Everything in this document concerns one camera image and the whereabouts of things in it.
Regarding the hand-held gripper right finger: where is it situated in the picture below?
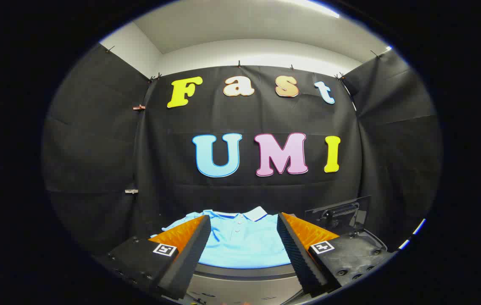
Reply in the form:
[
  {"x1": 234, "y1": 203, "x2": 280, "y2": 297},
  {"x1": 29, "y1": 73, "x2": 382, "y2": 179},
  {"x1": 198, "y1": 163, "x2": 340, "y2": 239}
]
[{"x1": 276, "y1": 212, "x2": 395, "y2": 298}]

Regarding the black backdrop cloth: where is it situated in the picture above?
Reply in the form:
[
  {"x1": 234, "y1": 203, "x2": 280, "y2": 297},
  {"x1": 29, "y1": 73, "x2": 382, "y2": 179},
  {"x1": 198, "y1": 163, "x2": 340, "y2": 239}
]
[{"x1": 41, "y1": 42, "x2": 442, "y2": 259}]

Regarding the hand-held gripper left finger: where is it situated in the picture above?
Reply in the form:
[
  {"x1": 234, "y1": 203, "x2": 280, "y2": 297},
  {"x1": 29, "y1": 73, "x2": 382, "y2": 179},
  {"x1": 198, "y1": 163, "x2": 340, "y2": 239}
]
[{"x1": 106, "y1": 214, "x2": 212, "y2": 300}]

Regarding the light blue polo shirt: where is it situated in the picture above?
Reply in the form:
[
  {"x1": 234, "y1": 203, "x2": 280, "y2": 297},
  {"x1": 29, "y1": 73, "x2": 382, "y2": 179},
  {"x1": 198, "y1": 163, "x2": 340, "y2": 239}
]
[{"x1": 151, "y1": 206, "x2": 298, "y2": 269}]

